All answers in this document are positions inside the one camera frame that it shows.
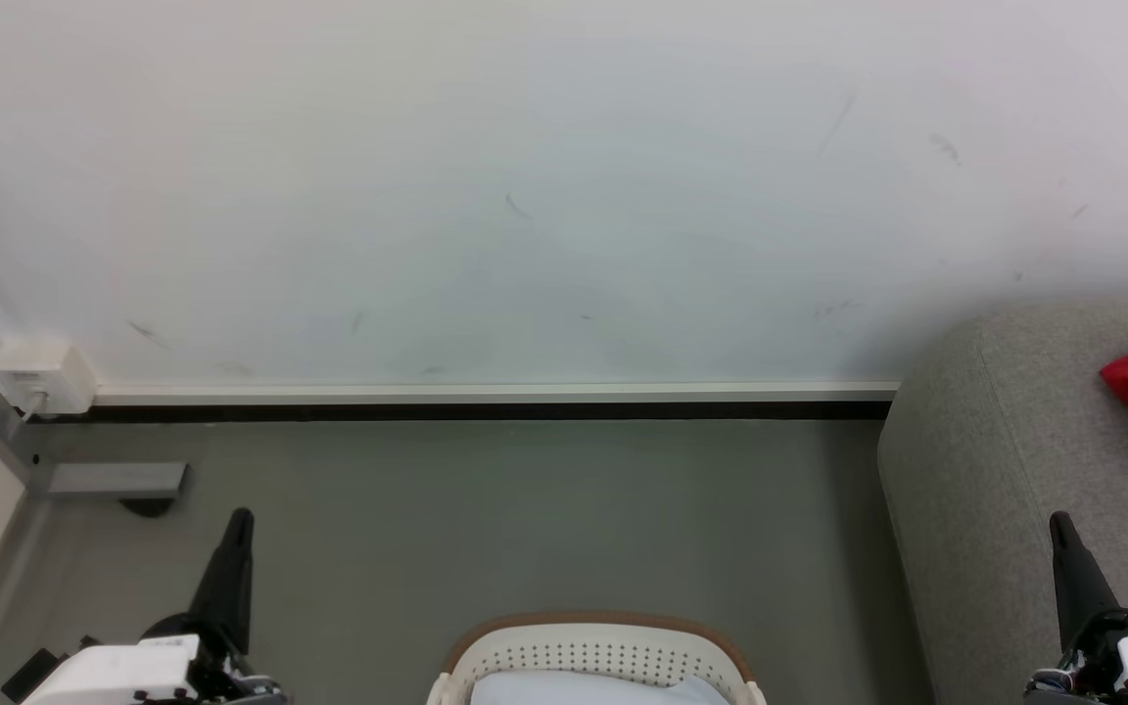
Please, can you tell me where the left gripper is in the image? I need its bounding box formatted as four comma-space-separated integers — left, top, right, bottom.
21, 506, 287, 705

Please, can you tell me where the white basket brown rim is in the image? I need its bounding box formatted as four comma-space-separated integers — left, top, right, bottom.
427, 612, 769, 705

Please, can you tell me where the grey fabric sofa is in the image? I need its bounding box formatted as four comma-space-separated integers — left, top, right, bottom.
877, 299, 1128, 705

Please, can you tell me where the grey door stop bar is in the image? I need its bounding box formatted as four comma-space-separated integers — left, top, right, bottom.
45, 461, 190, 519

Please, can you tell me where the white baseboard strip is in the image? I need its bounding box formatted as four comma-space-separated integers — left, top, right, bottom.
92, 381, 901, 423

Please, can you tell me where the pale white garment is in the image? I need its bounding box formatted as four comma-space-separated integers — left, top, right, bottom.
471, 670, 729, 705

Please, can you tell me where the white wall power adapter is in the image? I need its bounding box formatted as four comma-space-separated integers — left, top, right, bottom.
0, 337, 100, 419

